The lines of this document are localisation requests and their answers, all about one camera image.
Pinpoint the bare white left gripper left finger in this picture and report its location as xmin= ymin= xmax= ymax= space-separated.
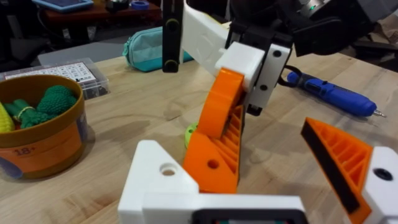
xmin=117 ymin=139 xmax=200 ymax=224

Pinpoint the finger of the white orange right gripper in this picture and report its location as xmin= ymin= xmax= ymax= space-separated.
xmin=197 ymin=41 xmax=266 ymax=140
xmin=245 ymin=43 xmax=292 ymax=117

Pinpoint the white orange left gripper right finger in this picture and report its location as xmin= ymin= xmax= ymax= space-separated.
xmin=300 ymin=117 xmax=398 ymax=224

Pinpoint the orange ribbed wedge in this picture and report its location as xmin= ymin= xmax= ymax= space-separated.
xmin=182 ymin=105 xmax=246 ymax=194

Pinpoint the blue electric screwdriver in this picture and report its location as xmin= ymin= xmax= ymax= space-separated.
xmin=286 ymin=71 xmax=387 ymax=119

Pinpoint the clear plastic screw box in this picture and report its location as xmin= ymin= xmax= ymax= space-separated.
xmin=0 ymin=57 xmax=111 ymax=101

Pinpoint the green disc with holes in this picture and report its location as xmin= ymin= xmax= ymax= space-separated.
xmin=184 ymin=121 xmax=200 ymax=150

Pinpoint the teal zip pouch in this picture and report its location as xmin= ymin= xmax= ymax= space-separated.
xmin=121 ymin=26 xmax=195 ymax=73

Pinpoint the orange tub with toys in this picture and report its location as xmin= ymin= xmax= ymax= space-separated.
xmin=0 ymin=74 xmax=88 ymax=181

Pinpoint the blue tape roll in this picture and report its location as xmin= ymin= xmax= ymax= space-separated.
xmin=130 ymin=0 xmax=150 ymax=11

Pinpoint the reddish brown desk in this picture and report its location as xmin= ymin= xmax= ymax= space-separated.
xmin=42 ymin=2 xmax=163 ymax=27

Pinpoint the blue tablet tray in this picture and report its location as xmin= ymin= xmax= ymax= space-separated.
xmin=32 ymin=0 xmax=95 ymax=14

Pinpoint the thin black cable loop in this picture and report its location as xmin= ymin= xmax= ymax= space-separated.
xmin=277 ymin=65 xmax=304 ymax=89

